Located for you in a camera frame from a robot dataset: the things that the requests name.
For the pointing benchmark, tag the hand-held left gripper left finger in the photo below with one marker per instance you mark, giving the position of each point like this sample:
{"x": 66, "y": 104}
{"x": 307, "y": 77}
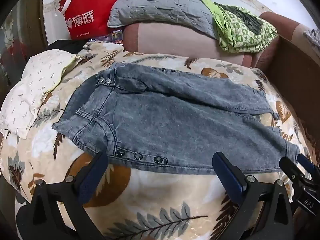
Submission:
{"x": 93, "y": 177}

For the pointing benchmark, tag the colourful snack packets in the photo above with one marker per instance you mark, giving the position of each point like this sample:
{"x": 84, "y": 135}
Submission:
{"x": 116, "y": 36}

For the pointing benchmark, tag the pink and brown bolster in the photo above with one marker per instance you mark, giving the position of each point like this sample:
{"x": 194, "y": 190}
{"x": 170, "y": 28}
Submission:
{"x": 180, "y": 40}

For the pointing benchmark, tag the grey lace cloth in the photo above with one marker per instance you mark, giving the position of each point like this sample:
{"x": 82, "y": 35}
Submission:
{"x": 312, "y": 36}

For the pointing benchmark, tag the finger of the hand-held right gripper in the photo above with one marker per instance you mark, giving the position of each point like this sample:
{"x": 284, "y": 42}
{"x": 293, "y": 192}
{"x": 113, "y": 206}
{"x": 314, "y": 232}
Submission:
{"x": 287, "y": 166}
{"x": 308, "y": 166}

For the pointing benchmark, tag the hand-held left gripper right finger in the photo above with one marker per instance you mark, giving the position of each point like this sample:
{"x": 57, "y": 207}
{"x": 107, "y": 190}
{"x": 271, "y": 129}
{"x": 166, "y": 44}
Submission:
{"x": 230, "y": 177}

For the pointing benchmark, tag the black cloth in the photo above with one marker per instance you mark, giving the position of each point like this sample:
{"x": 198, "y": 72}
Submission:
{"x": 65, "y": 46}

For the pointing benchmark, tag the brown wooden board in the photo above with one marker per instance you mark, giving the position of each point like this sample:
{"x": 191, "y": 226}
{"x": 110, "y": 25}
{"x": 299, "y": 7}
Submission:
{"x": 295, "y": 80}

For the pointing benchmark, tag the grey-blue denim pants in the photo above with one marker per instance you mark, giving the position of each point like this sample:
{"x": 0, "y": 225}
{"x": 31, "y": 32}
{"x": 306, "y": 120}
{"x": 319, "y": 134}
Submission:
{"x": 162, "y": 120}

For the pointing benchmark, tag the white small-print pillow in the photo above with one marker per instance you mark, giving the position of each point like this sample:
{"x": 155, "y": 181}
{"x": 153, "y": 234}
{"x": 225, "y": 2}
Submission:
{"x": 32, "y": 92}

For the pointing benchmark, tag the red shopping bag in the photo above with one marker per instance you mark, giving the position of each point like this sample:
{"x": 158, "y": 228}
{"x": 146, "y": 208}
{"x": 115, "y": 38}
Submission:
{"x": 87, "y": 17}

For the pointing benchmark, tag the cream leaf-print plush blanket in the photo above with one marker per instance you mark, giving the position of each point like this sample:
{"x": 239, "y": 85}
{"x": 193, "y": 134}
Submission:
{"x": 162, "y": 200}

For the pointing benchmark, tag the green patterned cloth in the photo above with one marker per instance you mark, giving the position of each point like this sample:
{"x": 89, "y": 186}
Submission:
{"x": 240, "y": 37}

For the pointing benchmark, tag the grey quilted pillow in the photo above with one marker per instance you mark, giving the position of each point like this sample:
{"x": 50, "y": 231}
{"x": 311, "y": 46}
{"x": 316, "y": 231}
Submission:
{"x": 160, "y": 7}

